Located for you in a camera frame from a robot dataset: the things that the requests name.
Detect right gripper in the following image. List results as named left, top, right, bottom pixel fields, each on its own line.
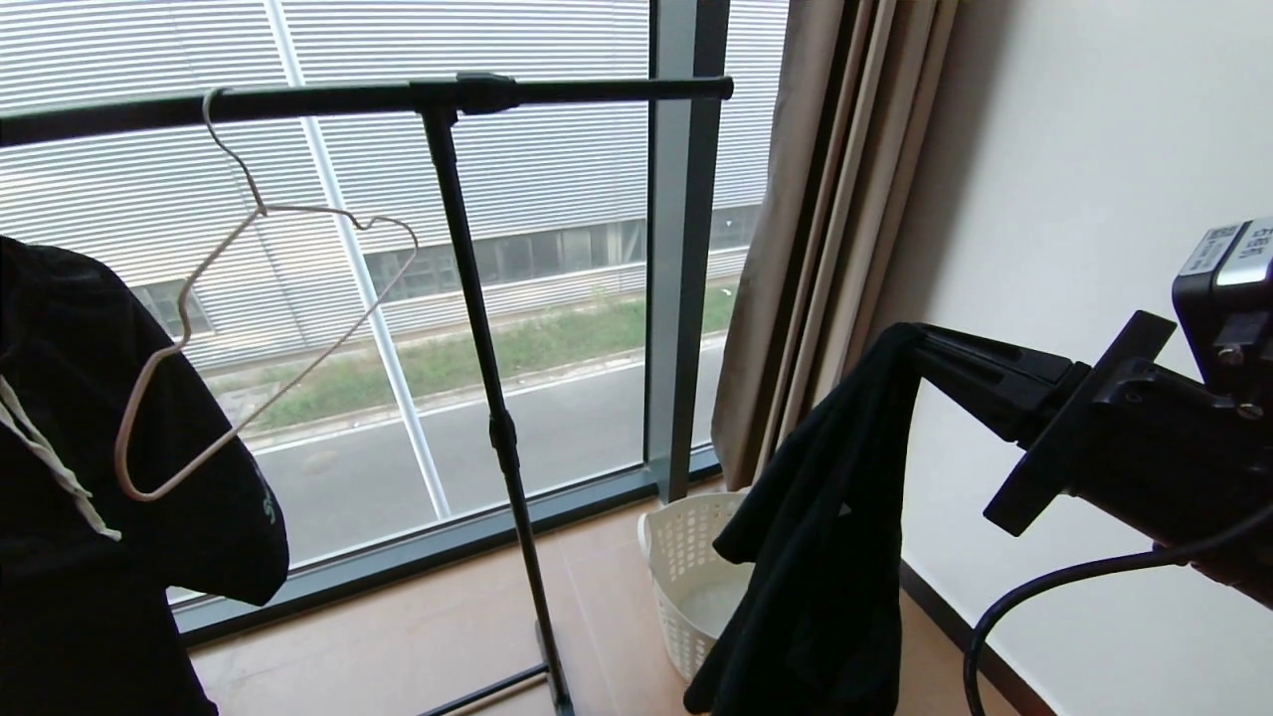
left=983, top=310, right=1273, bottom=610

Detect black garment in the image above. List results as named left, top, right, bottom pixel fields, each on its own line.
left=684, top=323, right=928, bottom=716

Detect black drawstring shorts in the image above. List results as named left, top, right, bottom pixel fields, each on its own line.
left=0, top=236, right=291, bottom=716

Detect white laundry basket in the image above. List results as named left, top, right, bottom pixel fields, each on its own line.
left=636, top=490, right=759, bottom=684

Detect black clothes rack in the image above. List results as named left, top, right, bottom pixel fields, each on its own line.
left=0, top=72, right=735, bottom=716

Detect pink clothes hanger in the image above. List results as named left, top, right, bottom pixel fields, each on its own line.
left=112, top=88, right=422, bottom=503

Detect beige curtain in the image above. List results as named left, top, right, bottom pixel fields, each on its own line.
left=711, top=0, right=961, bottom=493

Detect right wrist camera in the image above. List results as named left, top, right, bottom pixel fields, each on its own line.
left=1172, top=217, right=1273, bottom=419

